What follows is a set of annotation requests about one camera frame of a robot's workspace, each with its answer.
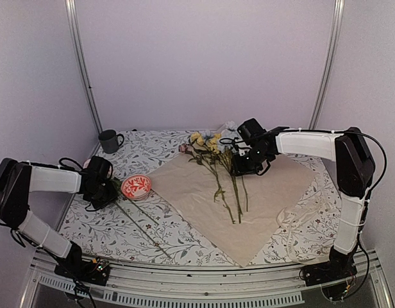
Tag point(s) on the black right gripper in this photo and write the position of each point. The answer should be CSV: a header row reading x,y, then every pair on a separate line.
x,y
240,170

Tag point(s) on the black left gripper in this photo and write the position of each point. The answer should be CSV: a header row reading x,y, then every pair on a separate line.
x,y
97,204

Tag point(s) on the blue fake flower stem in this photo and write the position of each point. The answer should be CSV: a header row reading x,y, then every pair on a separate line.
x,y
221,143

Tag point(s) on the yellow fake flower stem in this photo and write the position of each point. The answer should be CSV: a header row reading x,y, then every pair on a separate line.
x,y
196,139

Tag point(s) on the beige wrapping paper sheet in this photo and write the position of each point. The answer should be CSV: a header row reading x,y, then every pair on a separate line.
x,y
189,189

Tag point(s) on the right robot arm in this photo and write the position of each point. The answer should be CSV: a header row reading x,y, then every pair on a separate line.
x,y
355,168

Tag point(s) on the right arm base board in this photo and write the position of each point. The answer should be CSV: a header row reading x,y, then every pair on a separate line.
x,y
323,273

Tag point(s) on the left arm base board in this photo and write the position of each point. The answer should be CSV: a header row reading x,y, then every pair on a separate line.
x,y
94,272

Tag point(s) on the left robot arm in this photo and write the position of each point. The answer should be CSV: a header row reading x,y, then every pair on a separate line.
x,y
22,182

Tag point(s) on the red white patterned dish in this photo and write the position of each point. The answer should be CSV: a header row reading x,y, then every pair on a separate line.
x,y
136,187

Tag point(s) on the dark grey mug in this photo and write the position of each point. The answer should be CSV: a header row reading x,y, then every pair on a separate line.
x,y
110,141

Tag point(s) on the white lace ribbon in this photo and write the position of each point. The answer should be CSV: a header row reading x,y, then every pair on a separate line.
x,y
311,226

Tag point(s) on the right aluminium frame post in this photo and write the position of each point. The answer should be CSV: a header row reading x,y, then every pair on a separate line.
x,y
335,30

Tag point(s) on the aluminium frame post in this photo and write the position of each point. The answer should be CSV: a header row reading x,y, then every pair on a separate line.
x,y
72,17
335,30

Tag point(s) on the left aluminium frame post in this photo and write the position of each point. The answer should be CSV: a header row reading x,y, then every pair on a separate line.
x,y
72,17

